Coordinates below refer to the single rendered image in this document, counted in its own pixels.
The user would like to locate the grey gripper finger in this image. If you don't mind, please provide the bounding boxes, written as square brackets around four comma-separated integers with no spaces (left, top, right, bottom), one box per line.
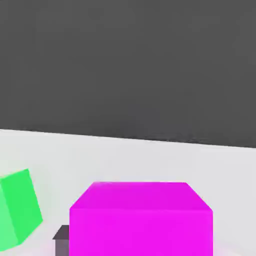
[44,224,71,256]

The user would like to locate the small magenta cube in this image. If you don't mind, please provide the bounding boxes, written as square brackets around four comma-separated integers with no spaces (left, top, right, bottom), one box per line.
[69,181,214,256]

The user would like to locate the small green cube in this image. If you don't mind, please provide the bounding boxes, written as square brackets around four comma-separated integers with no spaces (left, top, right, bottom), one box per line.
[0,168,44,252]

